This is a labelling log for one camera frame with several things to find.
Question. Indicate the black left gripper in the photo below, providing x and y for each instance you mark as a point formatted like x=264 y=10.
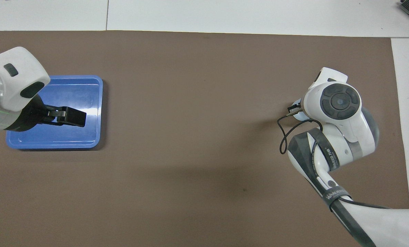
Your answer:
x=27 y=118

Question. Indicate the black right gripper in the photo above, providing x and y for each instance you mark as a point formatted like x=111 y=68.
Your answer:
x=293 y=108

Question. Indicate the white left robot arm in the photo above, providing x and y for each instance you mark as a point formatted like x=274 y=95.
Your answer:
x=15 y=79

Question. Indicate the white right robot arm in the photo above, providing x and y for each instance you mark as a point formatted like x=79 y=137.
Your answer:
x=341 y=113

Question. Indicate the blue plastic tray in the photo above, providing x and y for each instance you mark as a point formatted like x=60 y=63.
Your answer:
x=74 y=92

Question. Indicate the clear plastic cup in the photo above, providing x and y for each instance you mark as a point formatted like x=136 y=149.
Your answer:
x=299 y=116

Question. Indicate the brown table mat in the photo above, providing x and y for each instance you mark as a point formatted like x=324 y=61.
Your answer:
x=190 y=137

